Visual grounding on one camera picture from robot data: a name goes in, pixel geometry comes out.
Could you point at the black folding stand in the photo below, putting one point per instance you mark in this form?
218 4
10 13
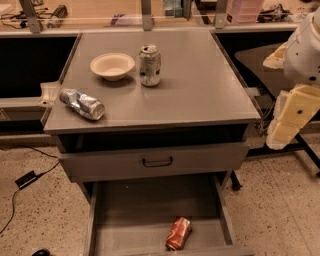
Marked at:
249 64

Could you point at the red coke can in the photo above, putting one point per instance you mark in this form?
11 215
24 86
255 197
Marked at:
178 234

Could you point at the white green upright can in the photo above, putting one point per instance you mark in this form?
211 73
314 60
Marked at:
149 65

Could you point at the grey drawer cabinet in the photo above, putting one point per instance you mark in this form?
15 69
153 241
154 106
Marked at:
199 100

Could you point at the black object on floor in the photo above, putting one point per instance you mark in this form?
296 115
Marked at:
41 252

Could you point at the pink plastic container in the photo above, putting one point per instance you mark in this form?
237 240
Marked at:
243 11

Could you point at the crushed blue silver can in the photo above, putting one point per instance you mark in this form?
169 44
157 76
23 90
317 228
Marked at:
85 105

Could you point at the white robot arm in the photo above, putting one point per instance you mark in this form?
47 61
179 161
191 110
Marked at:
299 58

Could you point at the black power adapter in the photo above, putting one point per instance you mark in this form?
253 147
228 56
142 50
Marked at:
26 180

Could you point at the closed top drawer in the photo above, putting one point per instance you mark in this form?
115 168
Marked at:
153 162

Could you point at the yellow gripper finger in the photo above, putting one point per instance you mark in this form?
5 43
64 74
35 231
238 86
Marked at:
292 111
276 59

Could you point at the white paper bowl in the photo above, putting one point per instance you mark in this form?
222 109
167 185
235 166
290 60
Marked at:
112 66

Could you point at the open middle drawer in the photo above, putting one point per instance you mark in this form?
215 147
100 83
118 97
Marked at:
134 217

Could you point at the dark coiled tool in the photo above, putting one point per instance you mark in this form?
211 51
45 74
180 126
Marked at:
57 17

